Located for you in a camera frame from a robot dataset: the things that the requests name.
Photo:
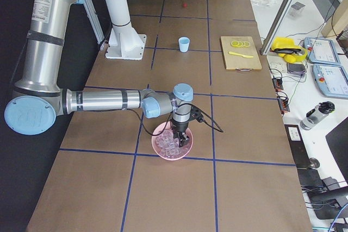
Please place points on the bamboo cutting board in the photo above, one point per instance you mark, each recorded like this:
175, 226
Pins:
233, 62

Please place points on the blue teach pendant near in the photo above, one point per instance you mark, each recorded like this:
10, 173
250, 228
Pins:
331, 80

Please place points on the pink bowl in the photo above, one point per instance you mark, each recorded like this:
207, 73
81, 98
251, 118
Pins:
159, 129

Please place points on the blue teach pendant far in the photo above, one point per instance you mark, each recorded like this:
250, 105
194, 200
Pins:
321, 50

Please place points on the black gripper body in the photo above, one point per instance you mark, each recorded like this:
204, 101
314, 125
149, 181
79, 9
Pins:
179, 127

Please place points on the clear ice cubes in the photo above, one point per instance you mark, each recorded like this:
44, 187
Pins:
168, 148

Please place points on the yellow plastic knife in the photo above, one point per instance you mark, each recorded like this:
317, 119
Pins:
240, 55

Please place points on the yellow cloth bag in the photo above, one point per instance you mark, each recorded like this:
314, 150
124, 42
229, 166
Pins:
287, 49

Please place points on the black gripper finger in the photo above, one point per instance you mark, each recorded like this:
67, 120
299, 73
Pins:
183, 139
174, 135

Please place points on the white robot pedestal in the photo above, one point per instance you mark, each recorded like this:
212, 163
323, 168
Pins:
124, 42

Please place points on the aluminium frame post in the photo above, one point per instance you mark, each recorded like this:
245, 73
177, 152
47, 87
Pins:
284, 8

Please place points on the blue teach pendant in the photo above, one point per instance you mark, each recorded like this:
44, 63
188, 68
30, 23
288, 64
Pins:
321, 50
331, 80

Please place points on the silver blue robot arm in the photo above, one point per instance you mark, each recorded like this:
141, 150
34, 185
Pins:
37, 99

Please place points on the black monitor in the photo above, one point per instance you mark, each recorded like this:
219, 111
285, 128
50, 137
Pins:
337, 142

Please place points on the clear water bottle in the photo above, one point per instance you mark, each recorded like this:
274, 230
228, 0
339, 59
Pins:
316, 115

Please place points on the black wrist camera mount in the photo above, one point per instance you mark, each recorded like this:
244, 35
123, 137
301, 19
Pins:
196, 114

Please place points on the light blue plastic cup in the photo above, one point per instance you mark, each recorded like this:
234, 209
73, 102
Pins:
184, 43

